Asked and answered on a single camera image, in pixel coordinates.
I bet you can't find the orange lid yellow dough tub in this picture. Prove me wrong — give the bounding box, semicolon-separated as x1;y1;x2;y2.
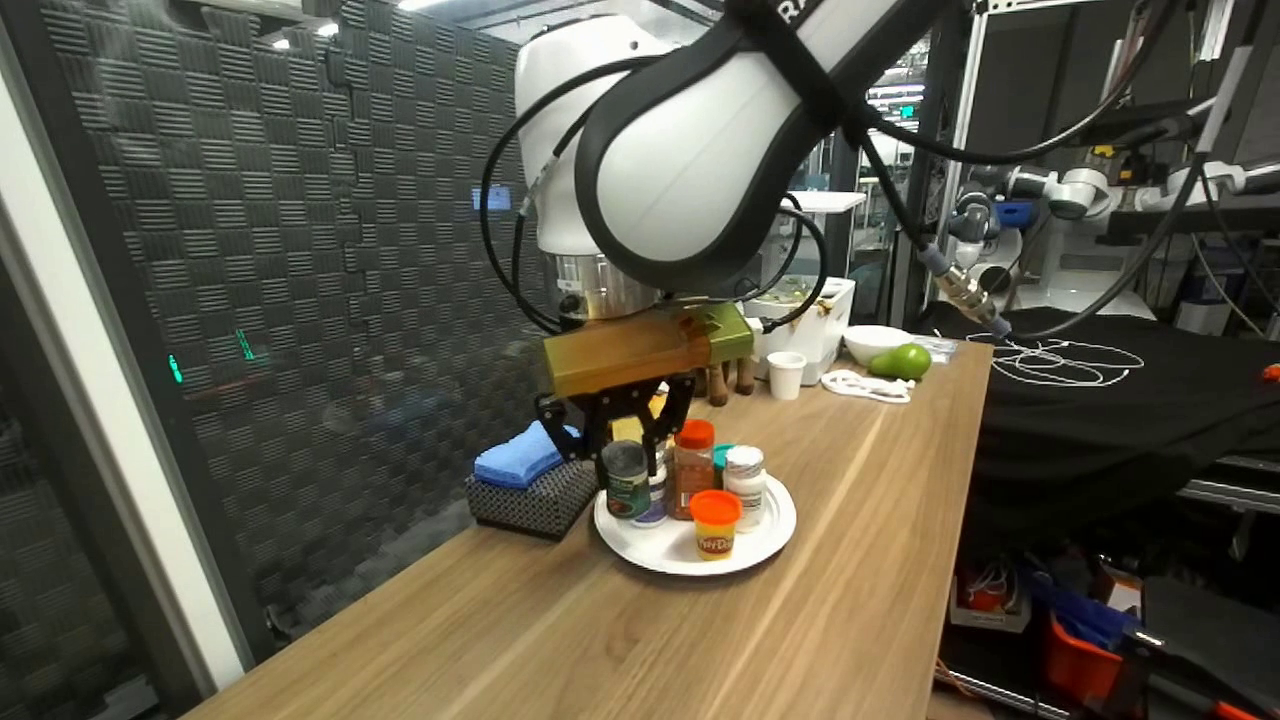
685;484;749;560

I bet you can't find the blue sponge cloth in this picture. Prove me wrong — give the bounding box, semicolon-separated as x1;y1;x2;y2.
467;417;573;492

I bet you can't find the orange cap spice bottle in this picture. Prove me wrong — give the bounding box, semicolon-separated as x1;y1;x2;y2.
663;417;720;524

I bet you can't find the white crumpled wrapper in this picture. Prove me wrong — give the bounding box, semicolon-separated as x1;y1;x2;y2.
814;366;920;408

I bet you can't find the white round plate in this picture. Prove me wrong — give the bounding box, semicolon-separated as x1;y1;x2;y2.
586;470;799;580

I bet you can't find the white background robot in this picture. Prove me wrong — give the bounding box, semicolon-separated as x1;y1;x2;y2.
934;158;1116;304

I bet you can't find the black table cloth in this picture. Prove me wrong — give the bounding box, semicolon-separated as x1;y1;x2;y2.
914;295;1280;484

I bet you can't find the white planter light hood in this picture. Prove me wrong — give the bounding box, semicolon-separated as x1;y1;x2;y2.
791;183;873;221

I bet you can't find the olive brown wrist camera box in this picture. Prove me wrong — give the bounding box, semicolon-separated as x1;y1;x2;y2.
539;295;759;406

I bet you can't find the white paper cup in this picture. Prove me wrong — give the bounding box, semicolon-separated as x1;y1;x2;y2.
764;347;811;406

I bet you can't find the tin food can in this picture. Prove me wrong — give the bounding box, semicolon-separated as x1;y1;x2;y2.
595;436;654;524

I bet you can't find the white coiled cable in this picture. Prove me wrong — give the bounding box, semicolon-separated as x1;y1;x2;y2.
984;326;1151;391

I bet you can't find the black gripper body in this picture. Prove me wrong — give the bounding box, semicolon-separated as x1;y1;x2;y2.
534;373;700;433

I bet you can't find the white bowl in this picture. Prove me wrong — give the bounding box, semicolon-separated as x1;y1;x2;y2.
839;319;922;367

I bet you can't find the grey foam block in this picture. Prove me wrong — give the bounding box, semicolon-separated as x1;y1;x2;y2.
460;452;602;545

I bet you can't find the white pill bottle grey label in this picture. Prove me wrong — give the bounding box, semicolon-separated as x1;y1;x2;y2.
720;439;771;514

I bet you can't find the red storage bin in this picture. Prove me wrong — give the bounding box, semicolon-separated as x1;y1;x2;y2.
1039;612;1132;714

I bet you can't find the green toy avocado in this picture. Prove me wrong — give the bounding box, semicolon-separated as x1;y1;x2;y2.
862;341;934;385

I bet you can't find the long black arm cable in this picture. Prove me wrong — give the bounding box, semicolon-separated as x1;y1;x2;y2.
852;0;1280;346

